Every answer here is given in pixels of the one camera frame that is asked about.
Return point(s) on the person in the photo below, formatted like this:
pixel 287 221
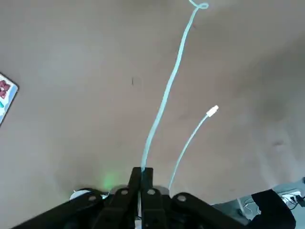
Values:
pixel 274 210

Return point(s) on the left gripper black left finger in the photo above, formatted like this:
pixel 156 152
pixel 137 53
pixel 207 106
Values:
pixel 95 212

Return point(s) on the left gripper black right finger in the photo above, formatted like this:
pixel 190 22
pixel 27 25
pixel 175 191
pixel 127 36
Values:
pixel 181 212

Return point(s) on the white power strip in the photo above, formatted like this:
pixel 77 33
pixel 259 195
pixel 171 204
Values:
pixel 291 196

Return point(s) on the colourful alphabet puzzle board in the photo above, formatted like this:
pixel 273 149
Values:
pixel 6 95

